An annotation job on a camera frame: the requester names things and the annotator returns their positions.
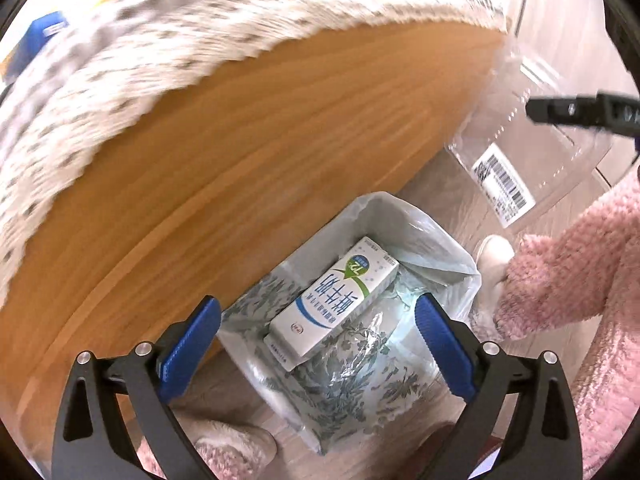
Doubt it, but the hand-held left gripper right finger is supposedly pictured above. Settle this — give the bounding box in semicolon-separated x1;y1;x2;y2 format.
414;294;585;480

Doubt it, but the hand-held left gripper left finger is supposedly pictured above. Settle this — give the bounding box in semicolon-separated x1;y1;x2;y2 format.
51;296;222;480

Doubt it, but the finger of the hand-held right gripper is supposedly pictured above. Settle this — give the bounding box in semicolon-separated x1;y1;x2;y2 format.
525;92;608;128

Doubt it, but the clear plastic container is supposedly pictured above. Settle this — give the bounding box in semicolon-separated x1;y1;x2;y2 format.
445;35;613;231

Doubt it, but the floral lined trash bin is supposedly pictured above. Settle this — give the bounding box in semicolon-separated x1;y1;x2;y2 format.
220;191;482;457

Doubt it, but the white milk carton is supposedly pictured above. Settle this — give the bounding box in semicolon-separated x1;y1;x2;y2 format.
263;236;400;372

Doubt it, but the dark blue box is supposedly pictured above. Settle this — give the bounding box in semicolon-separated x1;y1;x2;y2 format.
2;10;68;83

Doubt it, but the wood-look door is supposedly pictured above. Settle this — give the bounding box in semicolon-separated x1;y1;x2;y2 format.
500;0;636;171

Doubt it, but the person's left leg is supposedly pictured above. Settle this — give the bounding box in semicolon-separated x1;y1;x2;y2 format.
132;435;171;480

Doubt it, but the person's leg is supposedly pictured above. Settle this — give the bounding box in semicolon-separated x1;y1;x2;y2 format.
492;170;640;480
132;435;171;480

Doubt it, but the person's right leg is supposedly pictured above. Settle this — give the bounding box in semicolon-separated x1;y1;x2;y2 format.
492;170;640;480

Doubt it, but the brown checkered blanket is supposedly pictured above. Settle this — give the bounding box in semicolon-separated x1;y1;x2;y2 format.
0;0;506;306

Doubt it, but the wooden bed frame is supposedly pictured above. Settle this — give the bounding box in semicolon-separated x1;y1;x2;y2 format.
0;20;508;441

